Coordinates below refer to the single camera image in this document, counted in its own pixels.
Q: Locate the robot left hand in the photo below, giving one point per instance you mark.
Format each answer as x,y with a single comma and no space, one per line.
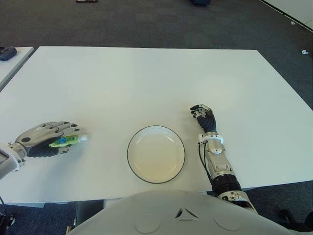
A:
36,137

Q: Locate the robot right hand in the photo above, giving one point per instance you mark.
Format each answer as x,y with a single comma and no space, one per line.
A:
207,121

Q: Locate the green toothpaste tube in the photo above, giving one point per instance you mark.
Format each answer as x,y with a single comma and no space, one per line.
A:
68,140

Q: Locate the robot right arm silver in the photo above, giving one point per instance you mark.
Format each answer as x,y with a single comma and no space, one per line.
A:
220,164

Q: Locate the white plate black rim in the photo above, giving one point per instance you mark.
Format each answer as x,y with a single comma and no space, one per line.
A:
156,154

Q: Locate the white side table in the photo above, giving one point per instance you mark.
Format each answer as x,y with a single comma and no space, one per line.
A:
13,64

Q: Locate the dark blue controller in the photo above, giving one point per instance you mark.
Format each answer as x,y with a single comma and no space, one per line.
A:
7,54

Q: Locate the black floor device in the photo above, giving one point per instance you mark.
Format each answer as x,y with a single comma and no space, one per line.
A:
6,221

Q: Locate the dark table leg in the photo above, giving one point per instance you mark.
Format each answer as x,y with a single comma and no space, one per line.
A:
89,210

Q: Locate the grey robot torso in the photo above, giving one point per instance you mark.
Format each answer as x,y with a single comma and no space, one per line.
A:
183,215

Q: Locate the dark blue floor object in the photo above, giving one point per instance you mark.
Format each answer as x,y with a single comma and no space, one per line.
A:
200,2

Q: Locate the black chair base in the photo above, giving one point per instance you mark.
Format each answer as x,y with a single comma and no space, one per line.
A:
287,215

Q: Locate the white floor board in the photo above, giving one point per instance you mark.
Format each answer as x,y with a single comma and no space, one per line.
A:
297,8

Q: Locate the red black floor object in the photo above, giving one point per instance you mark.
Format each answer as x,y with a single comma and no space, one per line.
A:
86,1

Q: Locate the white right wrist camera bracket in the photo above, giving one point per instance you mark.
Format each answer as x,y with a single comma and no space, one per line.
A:
214,137

